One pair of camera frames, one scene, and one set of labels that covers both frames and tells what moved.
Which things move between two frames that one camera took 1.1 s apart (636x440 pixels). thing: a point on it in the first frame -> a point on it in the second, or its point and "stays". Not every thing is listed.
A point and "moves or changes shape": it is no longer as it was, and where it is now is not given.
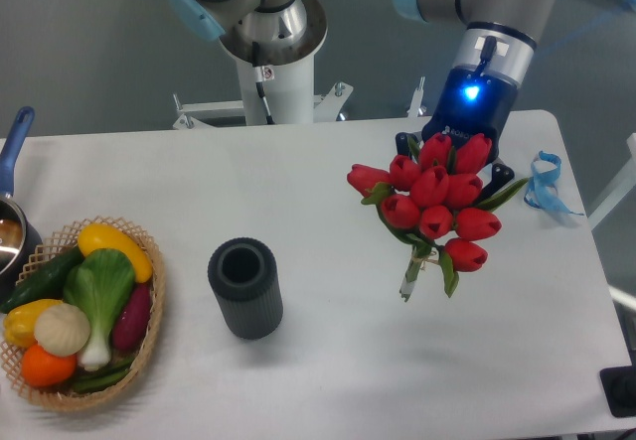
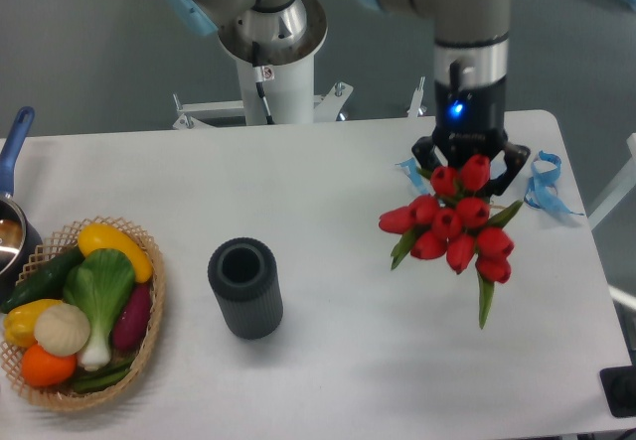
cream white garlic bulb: x=62 y=329 stays
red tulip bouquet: x=435 y=204 moves or changes shape
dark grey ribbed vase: x=243 y=275 stays
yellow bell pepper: x=19 y=322 stays
